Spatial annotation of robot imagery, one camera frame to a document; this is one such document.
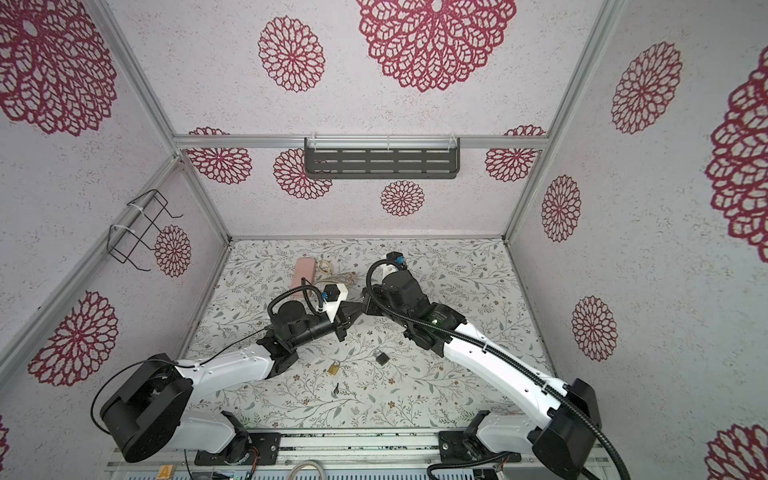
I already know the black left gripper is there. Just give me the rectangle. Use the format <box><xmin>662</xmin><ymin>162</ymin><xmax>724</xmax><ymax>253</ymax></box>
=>
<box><xmin>291</xmin><ymin>301</ymin><xmax>366</xmax><ymax>350</ymax></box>

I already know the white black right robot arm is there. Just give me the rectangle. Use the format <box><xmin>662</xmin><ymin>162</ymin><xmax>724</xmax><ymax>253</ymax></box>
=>
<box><xmin>364</xmin><ymin>260</ymin><xmax>601</xmax><ymax>479</ymax></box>

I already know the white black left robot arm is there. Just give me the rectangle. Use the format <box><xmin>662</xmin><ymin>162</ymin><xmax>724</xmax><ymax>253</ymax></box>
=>
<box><xmin>100</xmin><ymin>301</ymin><xmax>365</xmax><ymax>464</ymax></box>

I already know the small black square block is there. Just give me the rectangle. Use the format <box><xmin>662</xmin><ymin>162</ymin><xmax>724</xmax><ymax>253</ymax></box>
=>
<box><xmin>375</xmin><ymin>352</ymin><xmax>390</xmax><ymax>366</ymax></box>

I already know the brass padlock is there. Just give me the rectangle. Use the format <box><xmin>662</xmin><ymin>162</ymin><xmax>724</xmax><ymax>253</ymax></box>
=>
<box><xmin>327</xmin><ymin>361</ymin><xmax>341</xmax><ymax>376</ymax></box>

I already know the pink rectangular case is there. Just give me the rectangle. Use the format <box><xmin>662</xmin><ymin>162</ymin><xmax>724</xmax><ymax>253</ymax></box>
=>
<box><xmin>291</xmin><ymin>257</ymin><xmax>317</xmax><ymax>288</ymax></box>

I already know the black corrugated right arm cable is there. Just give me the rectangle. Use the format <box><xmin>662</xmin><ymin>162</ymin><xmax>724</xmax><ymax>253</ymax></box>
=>
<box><xmin>364</xmin><ymin>257</ymin><xmax>631</xmax><ymax>480</ymax></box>

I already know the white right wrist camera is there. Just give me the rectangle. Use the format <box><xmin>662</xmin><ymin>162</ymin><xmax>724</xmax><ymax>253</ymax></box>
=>
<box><xmin>381</xmin><ymin>251</ymin><xmax>408</xmax><ymax>278</ymax></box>

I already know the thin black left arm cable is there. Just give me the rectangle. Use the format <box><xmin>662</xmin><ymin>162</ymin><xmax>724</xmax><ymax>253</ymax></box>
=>
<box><xmin>89</xmin><ymin>284</ymin><xmax>328</xmax><ymax>436</ymax></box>

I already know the grey slotted wall shelf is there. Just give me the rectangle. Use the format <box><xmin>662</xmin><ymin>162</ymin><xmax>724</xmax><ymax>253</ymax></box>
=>
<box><xmin>304</xmin><ymin>137</ymin><xmax>461</xmax><ymax>180</ymax></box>

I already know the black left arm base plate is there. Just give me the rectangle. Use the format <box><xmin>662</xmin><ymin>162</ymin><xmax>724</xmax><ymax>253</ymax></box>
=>
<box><xmin>193</xmin><ymin>432</ymin><xmax>282</xmax><ymax>466</ymax></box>

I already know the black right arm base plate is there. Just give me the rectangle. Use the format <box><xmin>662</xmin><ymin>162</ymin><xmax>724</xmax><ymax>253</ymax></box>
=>
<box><xmin>437</xmin><ymin>430</ymin><xmax>498</xmax><ymax>463</ymax></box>

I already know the grey looped cable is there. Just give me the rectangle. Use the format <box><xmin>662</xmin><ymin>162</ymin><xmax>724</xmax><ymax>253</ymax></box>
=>
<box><xmin>286</xmin><ymin>459</ymin><xmax>327</xmax><ymax>480</ymax></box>

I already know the black wire wall rack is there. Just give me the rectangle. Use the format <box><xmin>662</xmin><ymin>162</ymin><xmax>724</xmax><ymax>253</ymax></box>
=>
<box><xmin>105</xmin><ymin>188</ymin><xmax>183</xmax><ymax>272</ymax></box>

